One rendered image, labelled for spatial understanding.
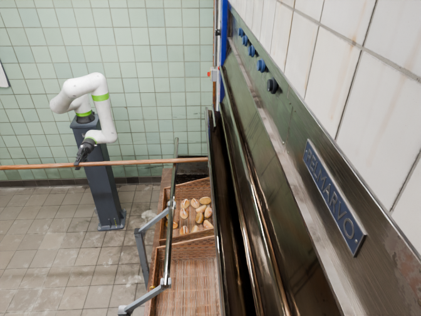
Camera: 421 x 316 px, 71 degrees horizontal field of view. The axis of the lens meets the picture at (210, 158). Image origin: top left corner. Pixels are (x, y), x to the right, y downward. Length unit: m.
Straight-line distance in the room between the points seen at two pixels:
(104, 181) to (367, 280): 2.58
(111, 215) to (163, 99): 1.28
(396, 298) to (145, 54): 2.77
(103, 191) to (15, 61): 1.44
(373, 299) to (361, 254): 0.06
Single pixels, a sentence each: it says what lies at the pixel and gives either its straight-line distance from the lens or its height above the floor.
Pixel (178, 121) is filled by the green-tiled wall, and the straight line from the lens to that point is 3.21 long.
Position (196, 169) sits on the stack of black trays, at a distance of 2.57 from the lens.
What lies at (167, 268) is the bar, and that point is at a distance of 1.42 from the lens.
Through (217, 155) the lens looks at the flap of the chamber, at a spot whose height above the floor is 1.41.
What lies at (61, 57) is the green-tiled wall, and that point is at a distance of 3.18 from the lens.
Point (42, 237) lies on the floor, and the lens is 3.46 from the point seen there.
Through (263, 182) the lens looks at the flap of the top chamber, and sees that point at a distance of 0.92.
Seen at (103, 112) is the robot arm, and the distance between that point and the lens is 2.23.
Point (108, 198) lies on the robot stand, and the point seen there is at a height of 0.40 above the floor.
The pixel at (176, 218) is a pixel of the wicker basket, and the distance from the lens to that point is 2.42.
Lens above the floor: 2.34
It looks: 35 degrees down
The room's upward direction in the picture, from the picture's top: straight up
